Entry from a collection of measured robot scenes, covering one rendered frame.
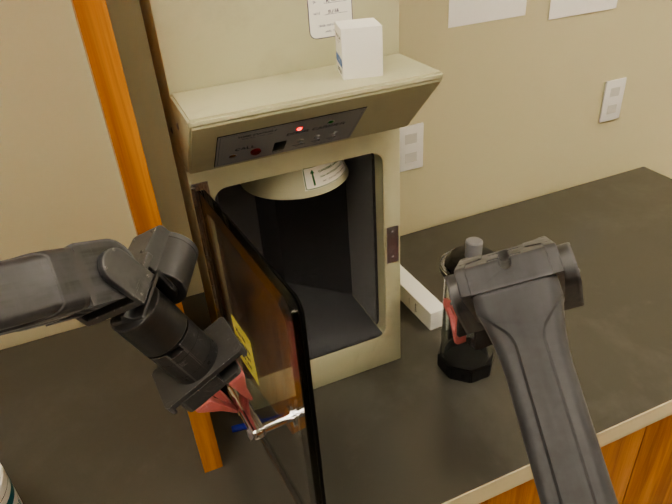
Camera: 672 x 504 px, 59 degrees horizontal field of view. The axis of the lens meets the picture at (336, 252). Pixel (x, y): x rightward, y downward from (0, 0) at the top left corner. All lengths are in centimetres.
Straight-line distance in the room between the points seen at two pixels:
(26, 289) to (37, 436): 68
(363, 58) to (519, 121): 93
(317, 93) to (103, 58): 23
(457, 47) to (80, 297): 111
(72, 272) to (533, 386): 38
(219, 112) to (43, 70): 57
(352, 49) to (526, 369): 46
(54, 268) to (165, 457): 58
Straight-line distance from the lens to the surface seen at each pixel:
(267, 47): 79
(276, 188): 90
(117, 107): 68
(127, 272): 57
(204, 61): 78
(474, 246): 97
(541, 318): 44
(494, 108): 157
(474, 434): 103
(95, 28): 66
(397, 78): 75
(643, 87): 191
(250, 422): 70
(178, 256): 64
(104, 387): 122
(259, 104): 69
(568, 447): 43
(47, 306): 53
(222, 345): 66
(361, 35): 75
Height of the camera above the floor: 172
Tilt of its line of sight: 32 degrees down
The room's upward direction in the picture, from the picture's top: 4 degrees counter-clockwise
